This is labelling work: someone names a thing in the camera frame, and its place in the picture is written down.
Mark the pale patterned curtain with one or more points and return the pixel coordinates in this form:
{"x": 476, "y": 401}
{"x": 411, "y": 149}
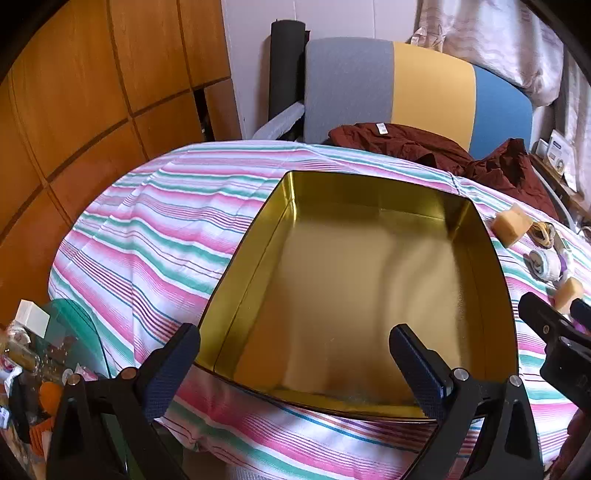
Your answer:
{"x": 498, "y": 41}

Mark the dark red garment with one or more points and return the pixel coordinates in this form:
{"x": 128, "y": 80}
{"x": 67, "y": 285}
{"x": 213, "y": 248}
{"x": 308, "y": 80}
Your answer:
{"x": 392, "y": 141}

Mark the yellow brown bundle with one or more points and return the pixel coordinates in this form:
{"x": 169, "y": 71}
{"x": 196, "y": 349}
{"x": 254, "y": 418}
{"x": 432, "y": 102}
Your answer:
{"x": 542, "y": 230}

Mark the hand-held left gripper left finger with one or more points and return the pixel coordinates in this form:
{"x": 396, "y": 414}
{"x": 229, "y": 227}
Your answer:
{"x": 173, "y": 364}

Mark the green glass table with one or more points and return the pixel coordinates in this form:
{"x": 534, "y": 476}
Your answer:
{"x": 78, "y": 323}

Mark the wooden shelf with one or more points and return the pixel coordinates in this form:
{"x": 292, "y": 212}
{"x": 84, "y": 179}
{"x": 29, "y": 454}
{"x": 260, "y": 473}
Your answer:
{"x": 565, "y": 191}

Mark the purple packet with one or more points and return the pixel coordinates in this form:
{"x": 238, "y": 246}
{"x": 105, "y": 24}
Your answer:
{"x": 564, "y": 266}

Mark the orange cup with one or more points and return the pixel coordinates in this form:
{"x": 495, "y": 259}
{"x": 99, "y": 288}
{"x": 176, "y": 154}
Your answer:
{"x": 48, "y": 397}

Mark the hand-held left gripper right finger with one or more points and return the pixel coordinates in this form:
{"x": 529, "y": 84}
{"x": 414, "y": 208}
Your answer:
{"x": 418, "y": 364}

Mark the black rolled mat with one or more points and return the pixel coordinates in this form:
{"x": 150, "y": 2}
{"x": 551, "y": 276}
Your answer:
{"x": 284, "y": 69}

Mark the yellow sponge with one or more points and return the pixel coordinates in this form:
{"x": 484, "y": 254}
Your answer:
{"x": 568, "y": 293}
{"x": 510, "y": 225}

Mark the white box with blue label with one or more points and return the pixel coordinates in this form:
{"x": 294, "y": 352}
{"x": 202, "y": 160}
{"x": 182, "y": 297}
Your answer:
{"x": 556, "y": 150}

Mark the striped pink green blanket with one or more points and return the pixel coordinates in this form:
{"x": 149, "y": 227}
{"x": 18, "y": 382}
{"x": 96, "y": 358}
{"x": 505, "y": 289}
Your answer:
{"x": 161, "y": 240}

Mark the white rolled socks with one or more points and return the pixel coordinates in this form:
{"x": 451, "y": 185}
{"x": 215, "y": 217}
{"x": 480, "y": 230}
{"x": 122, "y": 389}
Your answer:
{"x": 545, "y": 265}

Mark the grey yellow blue chair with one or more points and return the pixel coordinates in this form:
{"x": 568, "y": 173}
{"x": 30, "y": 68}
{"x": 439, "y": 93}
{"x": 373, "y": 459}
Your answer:
{"x": 351, "y": 87}

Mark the gold metal tin box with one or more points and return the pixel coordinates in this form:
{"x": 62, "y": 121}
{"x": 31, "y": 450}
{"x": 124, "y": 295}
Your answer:
{"x": 369, "y": 277}

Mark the wooden wardrobe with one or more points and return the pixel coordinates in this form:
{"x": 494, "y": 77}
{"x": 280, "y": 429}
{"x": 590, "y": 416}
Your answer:
{"x": 92, "y": 92}

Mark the small white box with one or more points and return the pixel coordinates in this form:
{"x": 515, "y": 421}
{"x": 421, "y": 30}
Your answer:
{"x": 31, "y": 318}

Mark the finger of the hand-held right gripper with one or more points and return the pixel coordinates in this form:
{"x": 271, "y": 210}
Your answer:
{"x": 582, "y": 314}
{"x": 551, "y": 332}

